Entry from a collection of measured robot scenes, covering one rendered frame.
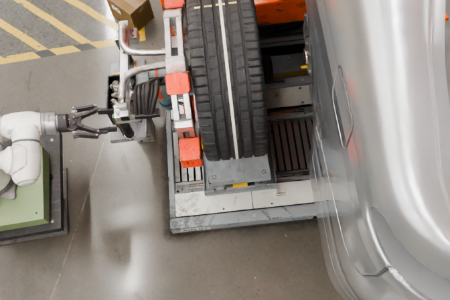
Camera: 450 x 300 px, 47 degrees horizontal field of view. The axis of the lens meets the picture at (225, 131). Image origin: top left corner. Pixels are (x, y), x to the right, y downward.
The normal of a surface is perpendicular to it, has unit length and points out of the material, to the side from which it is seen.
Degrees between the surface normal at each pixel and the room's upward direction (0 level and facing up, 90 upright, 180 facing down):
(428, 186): 19
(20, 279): 0
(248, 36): 13
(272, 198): 0
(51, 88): 0
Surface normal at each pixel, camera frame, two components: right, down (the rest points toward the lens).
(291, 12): 0.09, 0.89
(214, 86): 0.00, 0.21
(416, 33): -0.33, -0.22
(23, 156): 0.48, -0.32
